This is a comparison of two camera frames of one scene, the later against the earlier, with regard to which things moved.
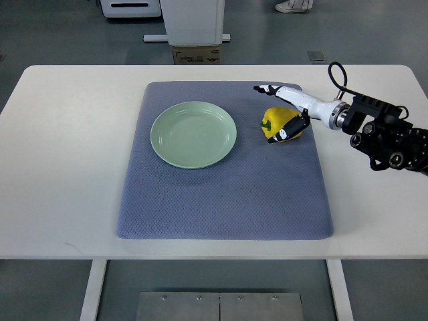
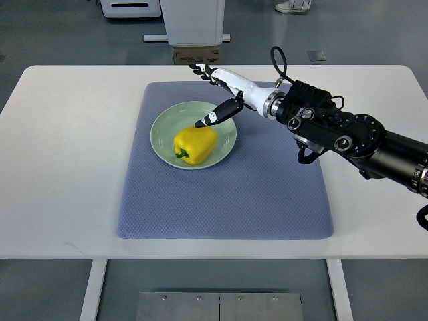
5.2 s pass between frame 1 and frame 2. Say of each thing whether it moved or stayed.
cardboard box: stayed
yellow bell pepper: moved
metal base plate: stayed
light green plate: stayed
